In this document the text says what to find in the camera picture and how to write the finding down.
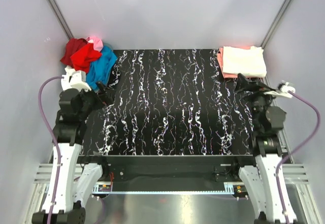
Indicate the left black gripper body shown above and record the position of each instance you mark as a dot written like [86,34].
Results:
[96,96]

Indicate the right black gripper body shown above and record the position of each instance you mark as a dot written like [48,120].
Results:
[253,91]

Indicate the bright red t shirt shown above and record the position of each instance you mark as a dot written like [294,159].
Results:
[82,59]

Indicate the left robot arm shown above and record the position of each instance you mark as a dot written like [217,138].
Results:
[67,194]

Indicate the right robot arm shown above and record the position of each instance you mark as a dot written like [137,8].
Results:
[264,179]

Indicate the blue t shirt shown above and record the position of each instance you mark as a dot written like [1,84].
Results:
[99,70]

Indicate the folded white t shirt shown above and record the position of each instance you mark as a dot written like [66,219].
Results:
[248,61]

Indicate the pink t shirt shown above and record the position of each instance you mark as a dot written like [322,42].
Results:
[97,43]

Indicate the folded salmon t shirt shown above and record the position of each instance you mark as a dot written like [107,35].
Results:
[233,60]

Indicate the dark red t shirt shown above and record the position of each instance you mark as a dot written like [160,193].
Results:
[72,47]

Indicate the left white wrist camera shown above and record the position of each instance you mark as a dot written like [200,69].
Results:
[76,81]

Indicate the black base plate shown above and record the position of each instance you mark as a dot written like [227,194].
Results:
[170,173]

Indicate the left aluminium corner post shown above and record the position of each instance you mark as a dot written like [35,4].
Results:
[62,21]

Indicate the aluminium corner post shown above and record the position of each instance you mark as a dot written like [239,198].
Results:
[62,21]
[276,22]

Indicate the right aluminium corner post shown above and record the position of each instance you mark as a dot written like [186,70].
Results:
[276,22]

